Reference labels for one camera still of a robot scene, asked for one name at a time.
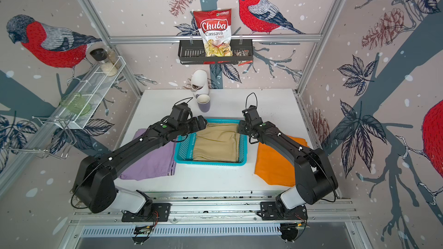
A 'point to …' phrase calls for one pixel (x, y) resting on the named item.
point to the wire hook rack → (66, 131)
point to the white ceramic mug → (199, 78)
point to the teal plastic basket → (184, 148)
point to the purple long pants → (160, 163)
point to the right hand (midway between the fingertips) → (242, 125)
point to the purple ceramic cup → (203, 101)
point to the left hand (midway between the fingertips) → (204, 120)
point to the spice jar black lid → (108, 67)
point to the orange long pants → (274, 168)
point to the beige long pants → (217, 142)
